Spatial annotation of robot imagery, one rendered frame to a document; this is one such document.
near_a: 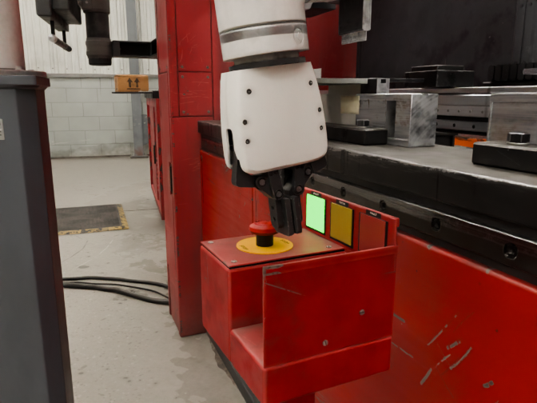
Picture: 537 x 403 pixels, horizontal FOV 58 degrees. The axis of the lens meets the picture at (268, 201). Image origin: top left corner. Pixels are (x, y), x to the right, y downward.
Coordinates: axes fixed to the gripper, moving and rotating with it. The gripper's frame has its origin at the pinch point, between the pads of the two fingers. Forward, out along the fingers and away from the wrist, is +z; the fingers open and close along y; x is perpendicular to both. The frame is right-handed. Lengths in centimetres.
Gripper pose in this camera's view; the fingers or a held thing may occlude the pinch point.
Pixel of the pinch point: (286, 213)
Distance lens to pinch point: 50.8
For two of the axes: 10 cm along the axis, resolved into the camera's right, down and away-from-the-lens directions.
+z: 1.3, 9.6, 2.3
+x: 4.6, 1.5, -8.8
